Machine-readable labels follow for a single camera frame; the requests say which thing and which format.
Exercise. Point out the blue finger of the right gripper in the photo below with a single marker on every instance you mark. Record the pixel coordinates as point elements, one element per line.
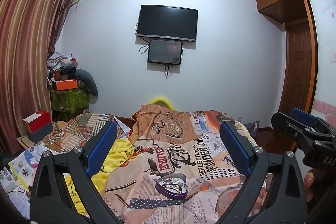
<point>305,118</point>

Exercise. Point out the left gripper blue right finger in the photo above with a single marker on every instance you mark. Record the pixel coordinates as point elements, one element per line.
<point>238,147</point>

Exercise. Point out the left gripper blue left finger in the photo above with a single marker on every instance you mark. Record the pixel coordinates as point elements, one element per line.
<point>97,149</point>

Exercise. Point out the purple heart-shaped jewelry tin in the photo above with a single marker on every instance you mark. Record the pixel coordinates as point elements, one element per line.
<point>173,186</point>

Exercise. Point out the right hand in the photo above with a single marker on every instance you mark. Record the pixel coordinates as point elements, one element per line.
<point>317,183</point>

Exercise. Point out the brown wooden door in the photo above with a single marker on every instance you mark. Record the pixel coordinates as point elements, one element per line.
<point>301,58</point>

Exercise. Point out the yellow fleece blanket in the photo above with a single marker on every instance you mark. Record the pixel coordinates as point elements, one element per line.
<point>119,153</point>

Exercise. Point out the striped patchwork quilt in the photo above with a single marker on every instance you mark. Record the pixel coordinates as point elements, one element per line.
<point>77,131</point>

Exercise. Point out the green patterned covered stand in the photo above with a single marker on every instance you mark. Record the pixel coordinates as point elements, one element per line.
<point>69,100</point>

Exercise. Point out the newspaper print patchwork blanket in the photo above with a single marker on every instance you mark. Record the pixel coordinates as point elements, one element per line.
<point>168,141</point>

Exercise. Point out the red and white box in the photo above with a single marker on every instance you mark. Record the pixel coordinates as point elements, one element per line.
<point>39,125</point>

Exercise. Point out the grey plush pillow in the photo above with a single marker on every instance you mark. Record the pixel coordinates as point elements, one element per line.
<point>87,81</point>

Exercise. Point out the orange shoe box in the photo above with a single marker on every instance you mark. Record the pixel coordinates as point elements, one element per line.
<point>64,85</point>

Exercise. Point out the yellow pillow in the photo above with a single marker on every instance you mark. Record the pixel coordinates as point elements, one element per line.
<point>162,101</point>

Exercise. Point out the scattered paper booklets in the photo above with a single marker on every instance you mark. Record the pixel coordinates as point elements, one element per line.
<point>17,180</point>

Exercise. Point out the pile of clothes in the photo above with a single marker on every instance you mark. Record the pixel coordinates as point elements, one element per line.
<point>61,67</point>

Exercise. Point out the striped red curtain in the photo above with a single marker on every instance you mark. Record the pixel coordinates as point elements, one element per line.
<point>29,31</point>

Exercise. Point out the small wall monitor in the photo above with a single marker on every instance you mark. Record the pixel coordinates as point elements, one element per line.
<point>166,52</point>

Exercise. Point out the large black wall television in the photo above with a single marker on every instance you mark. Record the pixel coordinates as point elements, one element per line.
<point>157,21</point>

